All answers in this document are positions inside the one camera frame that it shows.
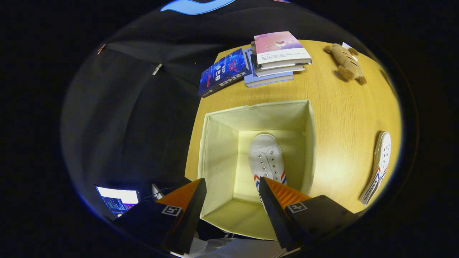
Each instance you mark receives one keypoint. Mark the laptop screen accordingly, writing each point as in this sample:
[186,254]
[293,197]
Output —
[118,200]

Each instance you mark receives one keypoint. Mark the pink clip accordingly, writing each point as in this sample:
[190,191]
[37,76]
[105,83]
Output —
[101,48]

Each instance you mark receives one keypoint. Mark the black backdrop cloth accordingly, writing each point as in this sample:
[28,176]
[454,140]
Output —
[125,125]

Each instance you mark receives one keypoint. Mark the grey white book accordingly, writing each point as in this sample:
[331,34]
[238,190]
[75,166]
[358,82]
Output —
[279,70]

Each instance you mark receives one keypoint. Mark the light blue book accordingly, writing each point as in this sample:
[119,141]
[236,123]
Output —
[269,79]

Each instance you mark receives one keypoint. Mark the silver clip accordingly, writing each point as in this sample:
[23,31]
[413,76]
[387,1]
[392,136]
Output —
[157,68]

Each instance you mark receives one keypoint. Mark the cream fabric storage box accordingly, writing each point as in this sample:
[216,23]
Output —
[218,161]

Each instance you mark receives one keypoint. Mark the brown plush toy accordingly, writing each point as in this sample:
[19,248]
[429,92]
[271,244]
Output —
[346,62]

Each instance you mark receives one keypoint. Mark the white shoe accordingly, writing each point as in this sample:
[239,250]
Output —
[265,154]
[380,161]

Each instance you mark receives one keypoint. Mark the dark blue book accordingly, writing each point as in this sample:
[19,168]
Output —
[224,73]

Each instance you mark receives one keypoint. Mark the pink cover book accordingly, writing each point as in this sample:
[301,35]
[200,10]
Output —
[279,46]

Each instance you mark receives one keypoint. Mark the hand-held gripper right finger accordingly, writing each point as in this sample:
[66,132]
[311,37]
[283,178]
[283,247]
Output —
[276,218]

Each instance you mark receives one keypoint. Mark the white device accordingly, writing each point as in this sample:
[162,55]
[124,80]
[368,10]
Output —
[156,191]

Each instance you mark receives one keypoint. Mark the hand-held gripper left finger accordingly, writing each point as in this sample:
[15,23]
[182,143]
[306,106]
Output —
[188,222]

